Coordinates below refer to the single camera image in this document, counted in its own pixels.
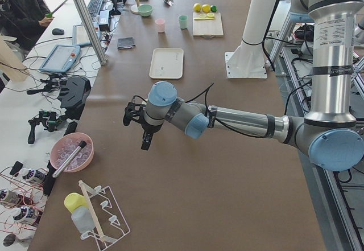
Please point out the clear cup on rack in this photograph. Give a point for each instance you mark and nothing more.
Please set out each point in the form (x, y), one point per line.
(82, 219)

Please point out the green lime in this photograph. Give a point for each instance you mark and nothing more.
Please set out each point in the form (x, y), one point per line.
(213, 8)

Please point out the blue teach pendant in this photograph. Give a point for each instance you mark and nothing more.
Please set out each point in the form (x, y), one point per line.
(80, 36)
(60, 59)

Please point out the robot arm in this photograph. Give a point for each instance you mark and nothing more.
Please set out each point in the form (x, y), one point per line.
(219, 152)

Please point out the green bowl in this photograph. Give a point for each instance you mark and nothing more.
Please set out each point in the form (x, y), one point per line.
(145, 10)

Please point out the black keyboard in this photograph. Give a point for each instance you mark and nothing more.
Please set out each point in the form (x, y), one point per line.
(94, 7)

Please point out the wooden cutting board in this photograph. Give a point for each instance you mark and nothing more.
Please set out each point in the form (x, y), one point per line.
(208, 28)

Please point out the yellow plastic knife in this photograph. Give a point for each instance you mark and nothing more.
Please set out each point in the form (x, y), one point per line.
(202, 19)

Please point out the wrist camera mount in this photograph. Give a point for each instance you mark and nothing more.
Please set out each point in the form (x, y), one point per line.
(134, 112)

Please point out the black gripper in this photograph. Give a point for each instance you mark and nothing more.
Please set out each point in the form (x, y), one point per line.
(148, 128)

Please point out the pink bowl with ice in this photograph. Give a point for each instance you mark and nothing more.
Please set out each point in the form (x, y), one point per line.
(64, 147)

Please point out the yellow cup on rack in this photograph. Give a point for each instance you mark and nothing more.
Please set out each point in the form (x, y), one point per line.
(74, 200)

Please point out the pink plastic cup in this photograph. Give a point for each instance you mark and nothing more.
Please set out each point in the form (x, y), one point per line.
(160, 25)

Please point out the aluminium frame post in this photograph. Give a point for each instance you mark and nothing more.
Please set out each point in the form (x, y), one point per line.
(89, 28)

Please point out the person in black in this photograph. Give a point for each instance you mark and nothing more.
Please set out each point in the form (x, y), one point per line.
(26, 20)

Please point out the yellow lemon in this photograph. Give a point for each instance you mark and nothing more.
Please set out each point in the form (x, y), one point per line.
(197, 7)
(205, 8)

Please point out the white wire rack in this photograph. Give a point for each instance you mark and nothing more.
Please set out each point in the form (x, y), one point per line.
(110, 223)

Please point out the green plastic cup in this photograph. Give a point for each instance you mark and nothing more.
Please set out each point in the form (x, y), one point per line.
(183, 21)

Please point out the cream rabbit tray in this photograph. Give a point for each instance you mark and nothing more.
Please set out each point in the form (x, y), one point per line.
(167, 63)

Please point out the grey folded cloth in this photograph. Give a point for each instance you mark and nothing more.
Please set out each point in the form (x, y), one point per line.
(125, 43)

